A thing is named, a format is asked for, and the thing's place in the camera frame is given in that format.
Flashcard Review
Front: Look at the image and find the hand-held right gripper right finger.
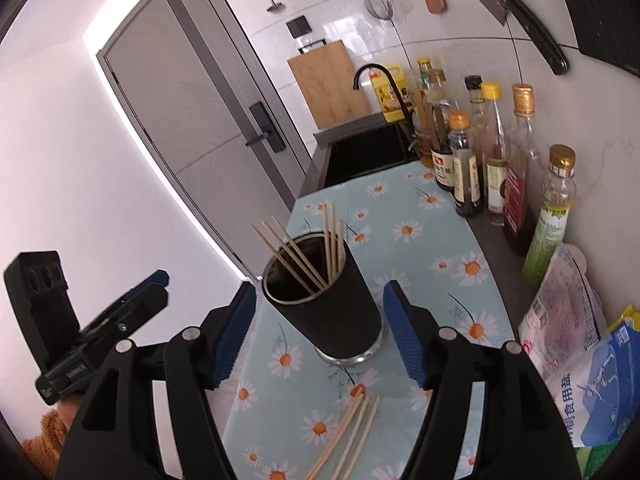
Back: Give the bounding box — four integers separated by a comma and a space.
382, 280, 583, 480

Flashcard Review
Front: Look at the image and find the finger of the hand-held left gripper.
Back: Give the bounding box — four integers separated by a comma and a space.
107, 269, 168, 311
80, 285, 169, 348

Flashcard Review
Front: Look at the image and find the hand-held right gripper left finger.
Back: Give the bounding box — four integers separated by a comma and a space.
56, 281, 258, 480

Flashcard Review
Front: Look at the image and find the black cylindrical utensil holder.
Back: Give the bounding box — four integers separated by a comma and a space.
261, 232, 388, 365

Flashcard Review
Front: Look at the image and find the bunch of bamboo chopsticks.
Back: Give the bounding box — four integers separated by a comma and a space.
251, 203, 348, 293

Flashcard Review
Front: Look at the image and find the person's left forearm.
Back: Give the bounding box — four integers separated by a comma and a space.
20, 396, 83, 480

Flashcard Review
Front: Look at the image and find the daisy print tablecloth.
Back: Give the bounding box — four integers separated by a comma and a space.
220, 160, 516, 480

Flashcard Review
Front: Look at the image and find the pink and white bag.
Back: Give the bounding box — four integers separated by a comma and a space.
517, 242, 608, 386

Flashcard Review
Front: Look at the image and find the soy sauce bottle red label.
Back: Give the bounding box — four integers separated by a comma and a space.
426, 70, 457, 192

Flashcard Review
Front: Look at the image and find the grey door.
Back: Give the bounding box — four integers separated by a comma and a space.
95, 0, 313, 281

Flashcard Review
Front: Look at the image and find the clear bottle green label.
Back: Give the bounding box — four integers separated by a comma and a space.
522, 145, 577, 287

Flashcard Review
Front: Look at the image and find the glass bottle yellow cap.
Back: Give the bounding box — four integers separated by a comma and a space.
480, 82, 510, 227

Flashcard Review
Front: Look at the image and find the black kitchen sink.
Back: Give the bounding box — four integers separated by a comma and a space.
322, 122, 421, 188

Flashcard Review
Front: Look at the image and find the blue and white salt bag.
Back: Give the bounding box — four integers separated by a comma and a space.
545, 320, 640, 448

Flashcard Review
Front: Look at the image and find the yellow packet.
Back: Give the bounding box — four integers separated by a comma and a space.
606, 308, 640, 333

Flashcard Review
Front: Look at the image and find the green sugar bag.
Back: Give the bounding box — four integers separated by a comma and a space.
575, 440, 626, 480

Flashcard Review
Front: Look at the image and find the yellow oil jug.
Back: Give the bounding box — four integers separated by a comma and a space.
369, 64, 408, 123

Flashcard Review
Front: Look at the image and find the glass bottle black cap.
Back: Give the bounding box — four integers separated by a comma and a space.
463, 76, 493, 161

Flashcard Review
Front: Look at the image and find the wooden cutting board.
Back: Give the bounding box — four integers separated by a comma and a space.
286, 40, 372, 131

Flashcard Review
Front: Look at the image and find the black gooseneck faucet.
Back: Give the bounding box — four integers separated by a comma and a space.
353, 63, 413, 116

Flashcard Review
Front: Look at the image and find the black door lock handle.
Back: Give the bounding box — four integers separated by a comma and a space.
245, 101, 287, 152

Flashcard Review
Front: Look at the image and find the black wall outlet panel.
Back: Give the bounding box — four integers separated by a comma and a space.
552, 0, 640, 78

